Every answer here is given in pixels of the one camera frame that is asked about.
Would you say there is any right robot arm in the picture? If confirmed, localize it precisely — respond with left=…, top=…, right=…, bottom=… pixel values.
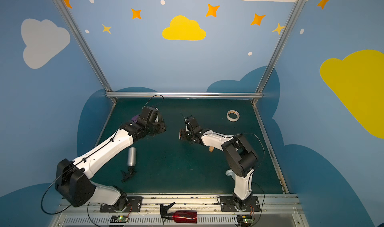
left=179, top=127, right=259, bottom=211

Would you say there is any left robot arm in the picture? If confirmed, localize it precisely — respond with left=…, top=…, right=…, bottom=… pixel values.
left=54, top=117, right=166, bottom=207

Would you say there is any purple pink toy spatula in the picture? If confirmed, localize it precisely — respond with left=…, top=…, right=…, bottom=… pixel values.
left=131, top=115, right=139, bottom=121

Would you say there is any silver metal can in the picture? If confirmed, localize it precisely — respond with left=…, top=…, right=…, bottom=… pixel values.
left=127, top=147, right=137, bottom=167

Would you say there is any black spray nozzle on table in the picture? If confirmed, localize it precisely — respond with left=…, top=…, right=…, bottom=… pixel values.
left=121, top=166, right=137, bottom=183

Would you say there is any white tape roll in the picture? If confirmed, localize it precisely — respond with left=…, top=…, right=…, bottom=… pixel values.
left=227, top=110, right=240, bottom=122

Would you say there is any light blue mug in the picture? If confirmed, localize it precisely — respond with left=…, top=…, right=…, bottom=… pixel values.
left=226, top=169, right=234, bottom=177

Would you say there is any red spray bottle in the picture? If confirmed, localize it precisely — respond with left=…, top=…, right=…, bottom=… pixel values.
left=160, top=202, right=198, bottom=224

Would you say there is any left controller board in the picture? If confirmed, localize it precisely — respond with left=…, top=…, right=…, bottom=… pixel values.
left=110, top=216, right=129, bottom=224

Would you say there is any controller board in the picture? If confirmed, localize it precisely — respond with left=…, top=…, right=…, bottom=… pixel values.
left=236, top=215, right=254, bottom=227
left=110, top=216, right=129, bottom=224

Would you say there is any right controller board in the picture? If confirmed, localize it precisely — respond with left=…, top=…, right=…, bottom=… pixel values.
left=236, top=215, right=254, bottom=227

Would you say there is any aluminium frame rail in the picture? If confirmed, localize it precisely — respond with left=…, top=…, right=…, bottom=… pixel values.
left=106, top=92, right=263, bottom=99

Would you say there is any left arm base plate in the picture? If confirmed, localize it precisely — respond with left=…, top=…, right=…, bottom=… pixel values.
left=100, top=196, right=143, bottom=213

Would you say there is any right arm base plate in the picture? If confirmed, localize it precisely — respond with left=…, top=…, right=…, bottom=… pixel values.
left=218, top=196, right=261, bottom=212

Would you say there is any aluminium corner post left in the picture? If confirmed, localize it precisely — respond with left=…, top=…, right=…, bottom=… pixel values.
left=52, top=0, right=113, bottom=93

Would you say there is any aluminium corner post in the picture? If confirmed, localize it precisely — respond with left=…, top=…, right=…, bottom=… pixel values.
left=252, top=0, right=306, bottom=106
left=52, top=0, right=113, bottom=93

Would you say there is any aluminium corner post right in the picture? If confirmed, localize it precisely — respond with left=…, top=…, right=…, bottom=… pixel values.
left=252, top=0, right=306, bottom=106

